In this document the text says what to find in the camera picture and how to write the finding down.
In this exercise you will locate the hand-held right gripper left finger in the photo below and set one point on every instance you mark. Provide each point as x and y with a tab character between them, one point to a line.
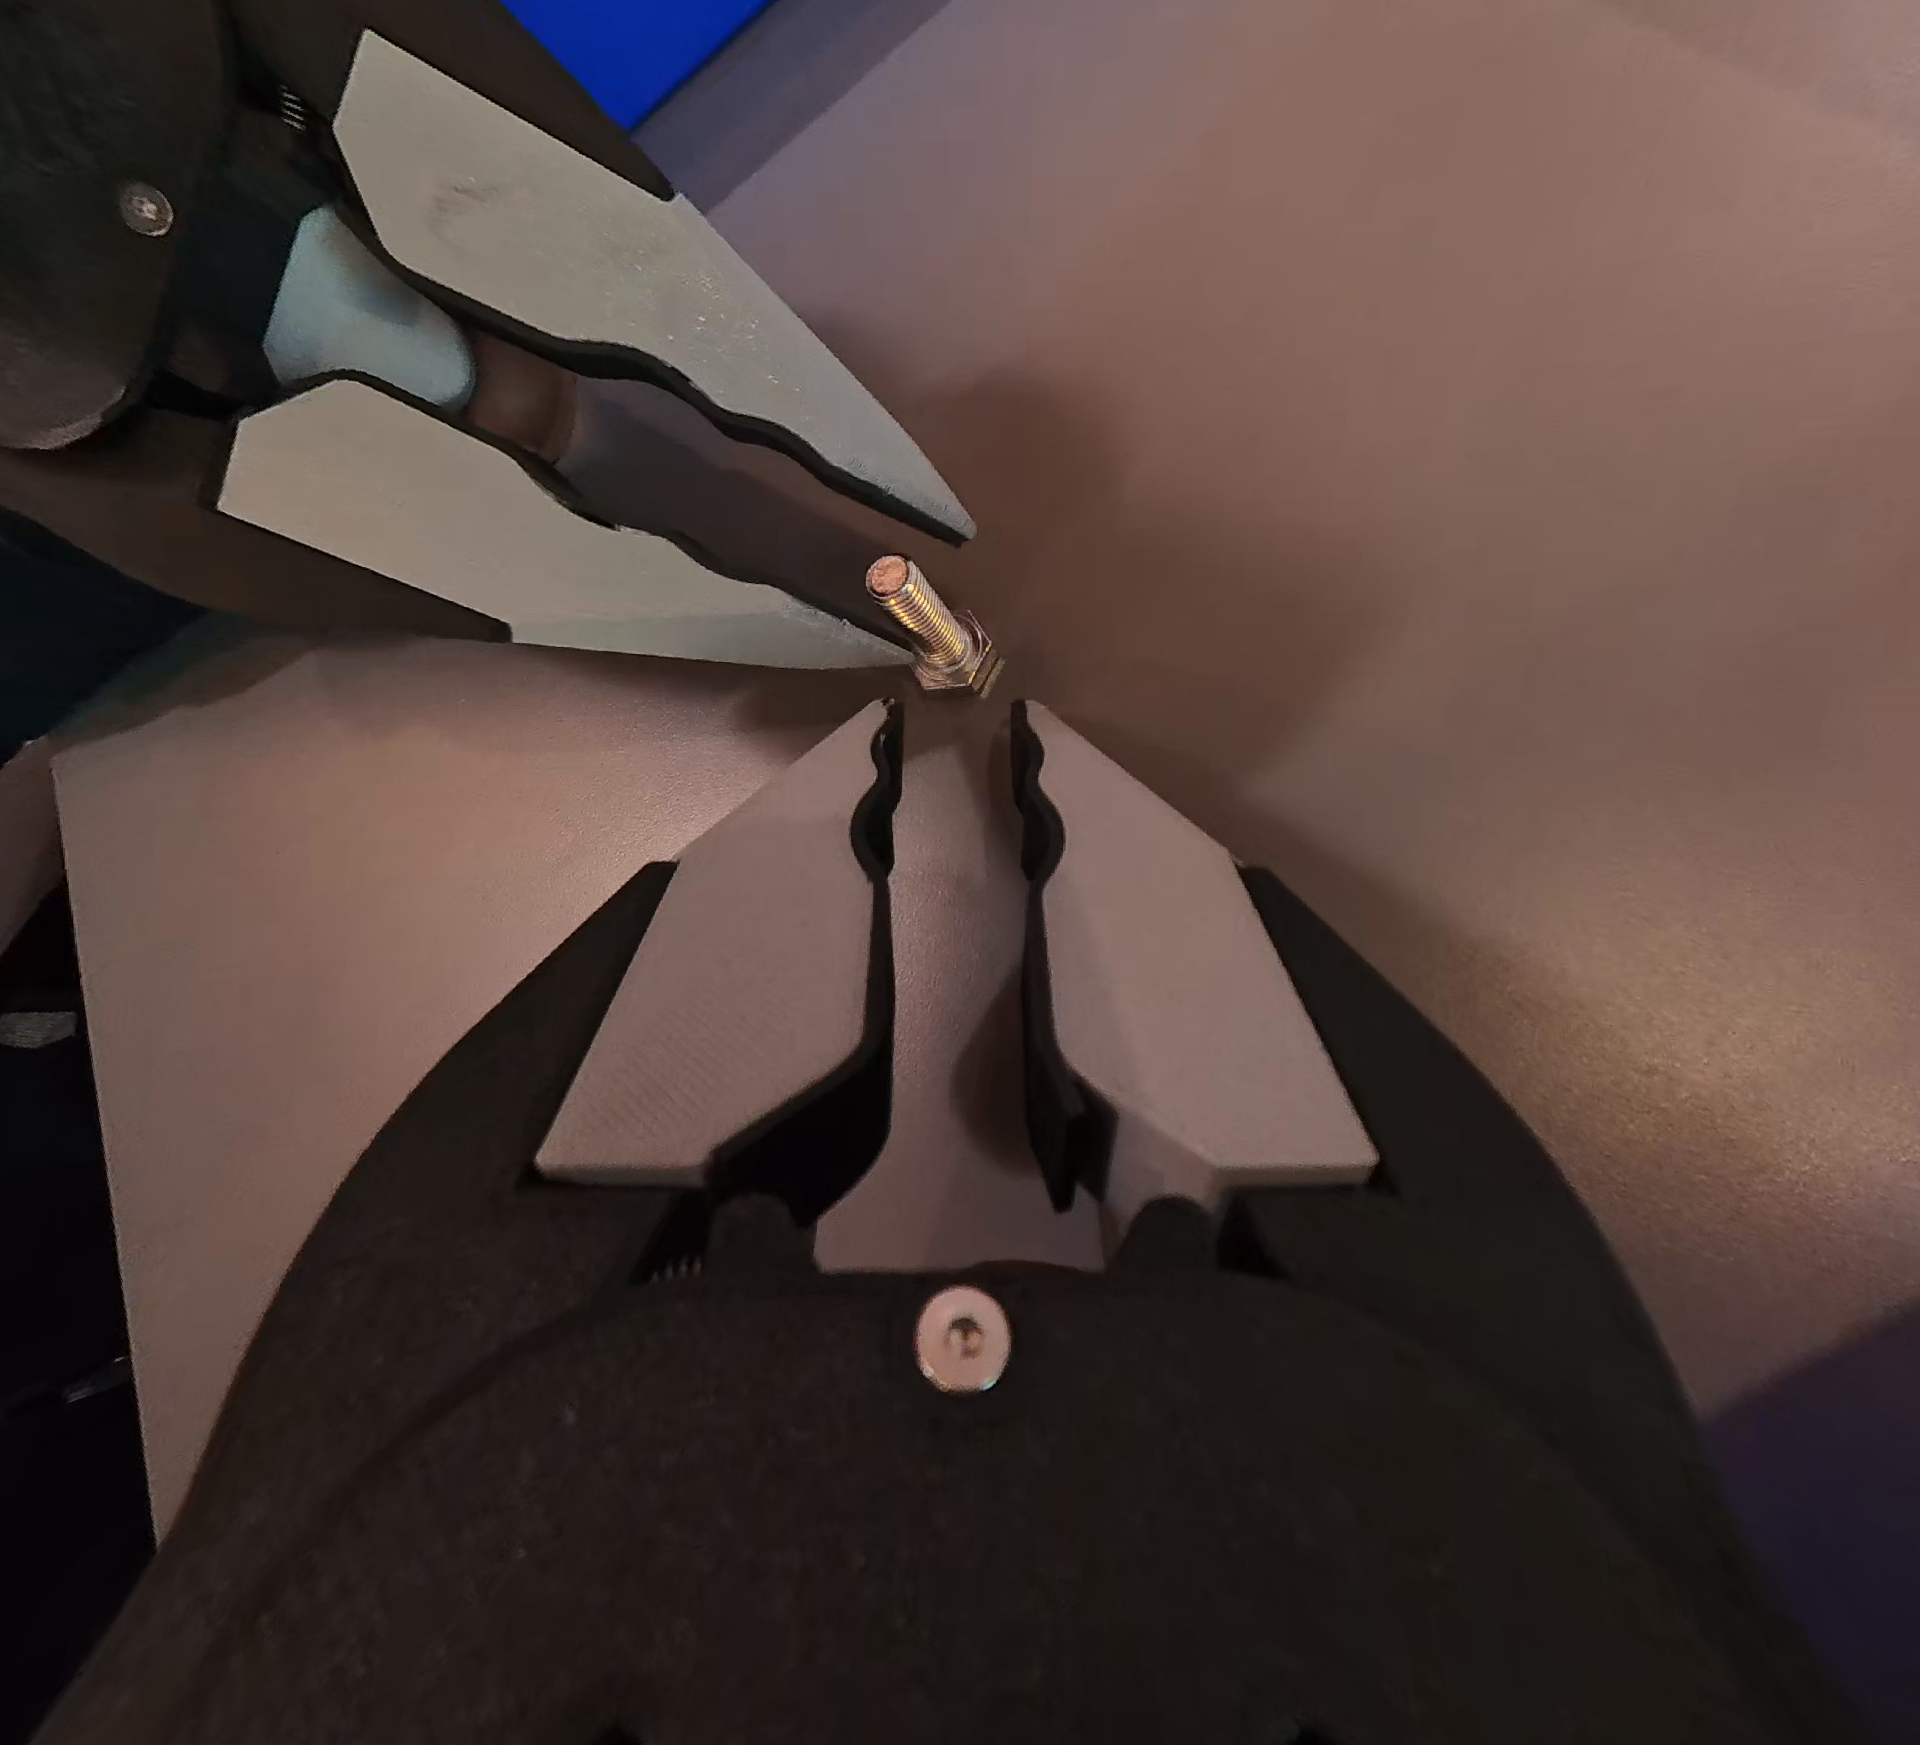
734	1011

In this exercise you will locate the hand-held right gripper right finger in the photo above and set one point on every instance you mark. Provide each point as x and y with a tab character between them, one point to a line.
1185	1011

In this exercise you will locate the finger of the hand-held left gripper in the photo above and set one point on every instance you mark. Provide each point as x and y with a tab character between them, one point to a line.
601	261
451	544

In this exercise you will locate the steel hex bolt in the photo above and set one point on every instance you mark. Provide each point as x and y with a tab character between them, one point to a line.
922	612

